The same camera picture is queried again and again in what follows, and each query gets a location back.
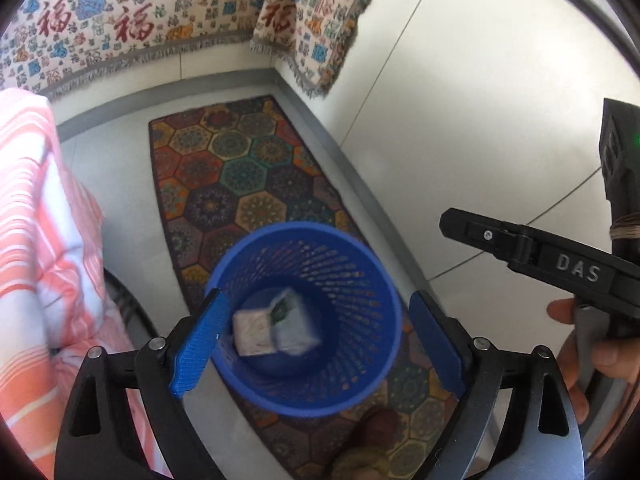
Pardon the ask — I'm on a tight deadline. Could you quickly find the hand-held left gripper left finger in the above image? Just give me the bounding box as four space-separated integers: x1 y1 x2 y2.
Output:
52 288 231 480

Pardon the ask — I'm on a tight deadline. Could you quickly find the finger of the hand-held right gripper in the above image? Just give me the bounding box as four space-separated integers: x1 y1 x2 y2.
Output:
439 207 542 271

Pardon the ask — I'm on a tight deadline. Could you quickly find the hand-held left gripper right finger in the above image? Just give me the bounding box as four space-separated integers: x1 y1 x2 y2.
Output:
408 290 586 480

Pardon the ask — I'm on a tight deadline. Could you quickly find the hexagon patterned rug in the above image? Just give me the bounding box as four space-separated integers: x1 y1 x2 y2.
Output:
148 95 493 480

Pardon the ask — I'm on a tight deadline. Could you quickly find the small printed fringed blanket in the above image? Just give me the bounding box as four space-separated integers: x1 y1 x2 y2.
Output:
249 0 394 100

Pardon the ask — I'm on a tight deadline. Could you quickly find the pink striped tablecloth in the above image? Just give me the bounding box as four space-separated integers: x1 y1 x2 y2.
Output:
0 87 172 480

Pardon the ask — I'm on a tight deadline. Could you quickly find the white tissue packet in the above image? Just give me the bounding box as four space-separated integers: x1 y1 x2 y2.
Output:
232 287 322 359

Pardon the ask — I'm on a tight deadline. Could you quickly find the blue mesh plastic wastebasket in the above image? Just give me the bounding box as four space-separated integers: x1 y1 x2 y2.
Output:
204 221 404 420

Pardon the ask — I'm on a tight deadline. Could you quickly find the large printed fringed blanket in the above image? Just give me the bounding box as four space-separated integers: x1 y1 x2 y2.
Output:
0 0 296 102

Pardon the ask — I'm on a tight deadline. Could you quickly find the person's right hand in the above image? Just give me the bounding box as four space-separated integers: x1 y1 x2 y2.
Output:
546 298 640 428

